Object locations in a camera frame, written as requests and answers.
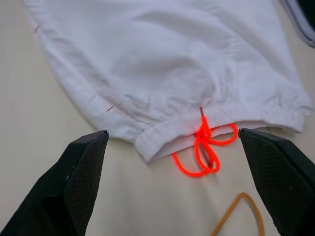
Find white cloth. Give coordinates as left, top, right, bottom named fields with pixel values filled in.
left=23, top=0, right=313, bottom=165

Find tan rubber band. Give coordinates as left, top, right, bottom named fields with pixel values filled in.
left=211, top=192, right=265, bottom=236

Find black and white sneaker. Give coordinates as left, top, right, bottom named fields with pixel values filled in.
left=283, top=0, right=315, bottom=47

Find orange drawstring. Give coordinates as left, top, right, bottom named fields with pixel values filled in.
left=173, top=107, right=239, bottom=177

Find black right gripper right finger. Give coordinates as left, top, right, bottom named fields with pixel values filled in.
left=238, top=127, right=315, bottom=236

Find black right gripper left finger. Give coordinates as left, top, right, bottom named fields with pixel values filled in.
left=0, top=130, right=109, bottom=236

